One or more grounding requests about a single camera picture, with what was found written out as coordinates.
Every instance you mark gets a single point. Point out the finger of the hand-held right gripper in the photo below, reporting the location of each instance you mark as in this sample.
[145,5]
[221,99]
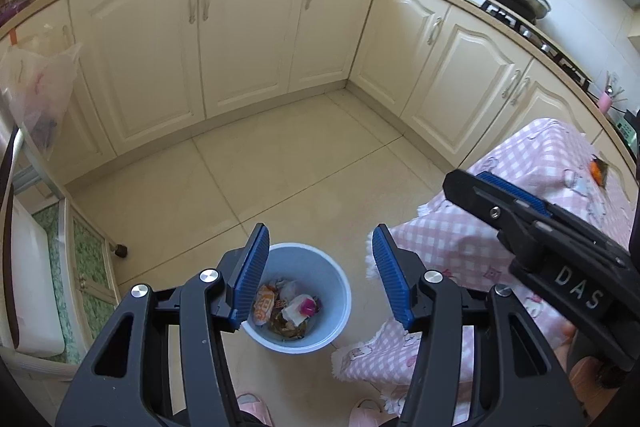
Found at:
[480,197]
[510,192]

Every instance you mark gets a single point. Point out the white plastic bag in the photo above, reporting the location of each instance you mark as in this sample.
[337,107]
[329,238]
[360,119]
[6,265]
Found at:
[40,87]

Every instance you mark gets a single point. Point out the brown food scraps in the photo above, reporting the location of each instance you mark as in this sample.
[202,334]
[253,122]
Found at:
[289,332]

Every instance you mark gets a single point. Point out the green glass floor cabinet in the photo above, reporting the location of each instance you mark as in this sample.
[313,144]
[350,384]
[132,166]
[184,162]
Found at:
[87,257]

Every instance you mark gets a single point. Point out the black gas stove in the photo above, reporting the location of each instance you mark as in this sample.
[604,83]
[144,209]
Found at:
[550,52]

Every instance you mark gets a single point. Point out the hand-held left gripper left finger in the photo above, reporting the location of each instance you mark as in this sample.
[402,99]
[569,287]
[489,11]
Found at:
[250,272]

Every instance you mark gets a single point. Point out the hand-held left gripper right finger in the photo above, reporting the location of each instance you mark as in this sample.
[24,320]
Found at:
[392,277]

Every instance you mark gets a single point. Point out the cream base cabinets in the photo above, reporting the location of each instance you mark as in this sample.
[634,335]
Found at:
[250,32]

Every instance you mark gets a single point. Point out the blue trash bin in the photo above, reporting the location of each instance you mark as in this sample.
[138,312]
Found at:
[325,267]

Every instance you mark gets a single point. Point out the small orange wrapper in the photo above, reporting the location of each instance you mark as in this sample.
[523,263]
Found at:
[596,169]

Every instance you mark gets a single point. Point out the pink utensil cup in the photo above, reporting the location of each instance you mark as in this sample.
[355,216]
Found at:
[605,102]

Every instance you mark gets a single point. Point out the pink checked tablecloth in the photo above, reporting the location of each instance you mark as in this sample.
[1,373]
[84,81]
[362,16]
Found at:
[450,247]

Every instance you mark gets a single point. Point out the dark pink cloth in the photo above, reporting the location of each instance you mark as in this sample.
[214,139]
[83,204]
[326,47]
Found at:
[308,305]

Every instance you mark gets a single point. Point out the pink slipper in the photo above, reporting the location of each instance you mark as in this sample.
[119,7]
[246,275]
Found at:
[365,412]
[255,409]

